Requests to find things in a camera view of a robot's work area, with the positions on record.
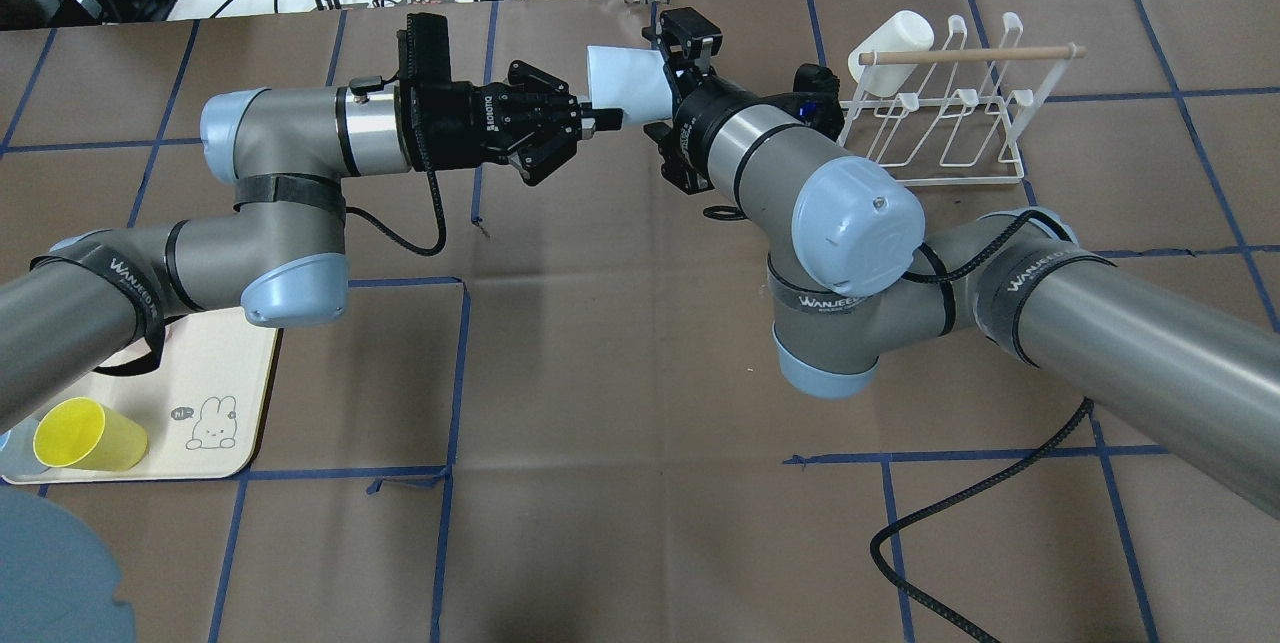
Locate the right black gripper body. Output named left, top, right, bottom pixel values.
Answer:
left=657, top=8, right=760, bottom=195

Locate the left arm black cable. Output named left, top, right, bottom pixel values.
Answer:
left=346, top=102, right=449, bottom=257

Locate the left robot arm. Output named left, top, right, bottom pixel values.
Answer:
left=3, top=63, right=623, bottom=430

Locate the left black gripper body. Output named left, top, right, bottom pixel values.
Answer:
left=399, top=61, right=582, bottom=186

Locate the yellow plastic cup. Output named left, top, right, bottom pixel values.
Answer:
left=32, top=397, right=148, bottom=473

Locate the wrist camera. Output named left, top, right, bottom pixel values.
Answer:
left=397, top=12, right=452, bottom=87
left=792, top=63, right=844, bottom=122

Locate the light blue plastic cup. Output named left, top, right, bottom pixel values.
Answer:
left=586, top=45, right=673, bottom=127

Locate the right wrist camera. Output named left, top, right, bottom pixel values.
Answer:
left=792, top=63, right=844, bottom=122

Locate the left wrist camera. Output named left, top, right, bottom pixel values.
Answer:
left=397, top=12, right=452, bottom=87

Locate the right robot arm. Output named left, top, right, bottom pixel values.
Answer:
left=643, top=8, right=1279, bottom=515

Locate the white plastic cup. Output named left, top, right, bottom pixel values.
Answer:
left=847, top=10, right=936, bottom=99

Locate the white wire cup rack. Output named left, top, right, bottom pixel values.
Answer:
left=837, top=10, right=1088, bottom=187

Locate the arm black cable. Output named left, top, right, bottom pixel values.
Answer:
left=346, top=102, right=449, bottom=257
left=700, top=202, right=1096, bottom=643

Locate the cream plastic tray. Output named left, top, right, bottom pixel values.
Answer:
left=3, top=310, right=282, bottom=485

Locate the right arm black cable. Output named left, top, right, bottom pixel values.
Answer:
left=700, top=202, right=1096, bottom=643

